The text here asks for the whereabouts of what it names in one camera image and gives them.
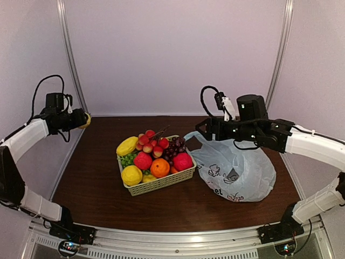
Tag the light blue plastic bag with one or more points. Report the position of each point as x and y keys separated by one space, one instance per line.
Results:
x=233 y=171

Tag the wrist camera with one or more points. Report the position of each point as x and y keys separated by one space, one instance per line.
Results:
x=224 y=104
x=68 y=102

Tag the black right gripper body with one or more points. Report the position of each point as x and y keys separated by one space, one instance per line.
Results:
x=225 y=134

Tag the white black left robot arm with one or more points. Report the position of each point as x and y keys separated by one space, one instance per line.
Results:
x=15 y=194

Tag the green grape bunch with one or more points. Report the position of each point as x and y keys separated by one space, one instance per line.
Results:
x=127 y=160

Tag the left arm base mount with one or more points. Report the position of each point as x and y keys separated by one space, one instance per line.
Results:
x=72 y=235

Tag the pink red round fruit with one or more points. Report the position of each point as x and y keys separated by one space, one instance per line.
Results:
x=182 y=162

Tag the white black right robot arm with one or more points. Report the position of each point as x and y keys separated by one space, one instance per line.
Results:
x=285 y=137

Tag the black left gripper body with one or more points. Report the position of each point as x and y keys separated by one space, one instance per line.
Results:
x=70 y=123

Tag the large yellow lemon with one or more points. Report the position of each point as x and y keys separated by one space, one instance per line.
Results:
x=131 y=175

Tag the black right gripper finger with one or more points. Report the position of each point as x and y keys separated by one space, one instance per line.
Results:
x=205 y=125
x=206 y=132

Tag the small yellow lemon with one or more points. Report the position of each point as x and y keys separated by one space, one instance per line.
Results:
x=148 y=178

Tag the right aluminium frame post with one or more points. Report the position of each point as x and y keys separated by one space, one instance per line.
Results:
x=282 y=46

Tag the beige perforated plastic basket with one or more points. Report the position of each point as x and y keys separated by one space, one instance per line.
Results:
x=172 y=178

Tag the front aluminium rail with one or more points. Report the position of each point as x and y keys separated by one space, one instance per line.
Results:
x=116 y=243

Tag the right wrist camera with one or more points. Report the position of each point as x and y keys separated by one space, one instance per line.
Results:
x=224 y=104

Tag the aluminium frame post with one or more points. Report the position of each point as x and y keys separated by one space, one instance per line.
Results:
x=61 y=7
x=282 y=46

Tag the red lychee bunch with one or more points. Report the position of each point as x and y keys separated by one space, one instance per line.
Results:
x=153 y=142

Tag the left aluminium frame post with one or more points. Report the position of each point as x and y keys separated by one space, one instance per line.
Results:
x=61 y=7

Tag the long yellow fruit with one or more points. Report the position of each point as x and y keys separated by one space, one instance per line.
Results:
x=127 y=146

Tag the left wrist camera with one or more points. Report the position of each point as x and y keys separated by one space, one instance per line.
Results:
x=68 y=102

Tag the pale yellow wrinkled fruit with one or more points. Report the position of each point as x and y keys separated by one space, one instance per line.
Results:
x=87 y=123

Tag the dark purple grape bunch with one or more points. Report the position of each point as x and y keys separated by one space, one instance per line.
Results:
x=176 y=146

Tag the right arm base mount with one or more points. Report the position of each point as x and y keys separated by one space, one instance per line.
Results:
x=282 y=234

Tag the orange fruit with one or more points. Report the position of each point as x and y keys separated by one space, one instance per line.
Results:
x=160 y=168

